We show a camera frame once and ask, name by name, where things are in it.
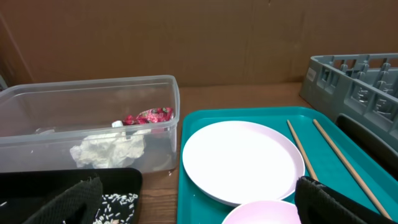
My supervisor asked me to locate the pile of rice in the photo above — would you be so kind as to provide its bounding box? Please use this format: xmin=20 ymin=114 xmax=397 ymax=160
xmin=84 ymin=193 xmax=139 ymax=224

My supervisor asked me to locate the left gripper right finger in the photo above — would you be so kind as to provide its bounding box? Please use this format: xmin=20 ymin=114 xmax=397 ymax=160
xmin=294 ymin=176 xmax=397 ymax=224

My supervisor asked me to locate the wooden chopstick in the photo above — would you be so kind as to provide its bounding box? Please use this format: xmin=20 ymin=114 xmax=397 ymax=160
xmin=313 ymin=119 xmax=392 ymax=220
xmin=287 ymin=120 xmax=318 ymax=181

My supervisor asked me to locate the teal serving tray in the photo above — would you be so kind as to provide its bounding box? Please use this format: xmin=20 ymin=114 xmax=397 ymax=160
xmin=177 ymin=107 xmax=397 ymax=223

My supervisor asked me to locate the clear plastic bin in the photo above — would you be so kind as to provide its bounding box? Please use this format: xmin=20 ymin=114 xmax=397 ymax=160
xmin=1 ymin=75 xmax=180 ymax=173

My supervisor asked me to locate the black tray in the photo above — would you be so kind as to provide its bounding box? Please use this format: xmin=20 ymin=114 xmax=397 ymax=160
xmin=1 ymin=168 xmax=142 ymax=223

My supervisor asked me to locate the white tissue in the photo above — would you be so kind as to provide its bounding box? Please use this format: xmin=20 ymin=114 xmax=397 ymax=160
xmin=70 ymin=129 xmax=150 ymax=169

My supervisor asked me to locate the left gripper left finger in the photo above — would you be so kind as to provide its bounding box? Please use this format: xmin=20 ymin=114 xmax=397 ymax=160
xmin=24 ymin=177 xmax=103 ymax=224

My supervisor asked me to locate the grey dishwasher rack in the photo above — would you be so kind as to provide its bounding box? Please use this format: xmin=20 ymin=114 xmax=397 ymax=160
xmin=300 ymin=53 xmax=397 ymax=178

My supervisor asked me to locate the small pink bowl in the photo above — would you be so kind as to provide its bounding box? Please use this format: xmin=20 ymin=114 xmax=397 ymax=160
xmin=222 ymin=200 xmax=301 ymax=224

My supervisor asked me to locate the red snack wrapper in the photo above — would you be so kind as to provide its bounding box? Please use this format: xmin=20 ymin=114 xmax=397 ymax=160
xmin=122 ymin=107 xmax=174 ymax=125

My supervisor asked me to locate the large white plate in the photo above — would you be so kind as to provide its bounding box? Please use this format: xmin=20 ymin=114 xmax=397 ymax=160
xmin=182 ymin=121 xmax=305 ymax=207

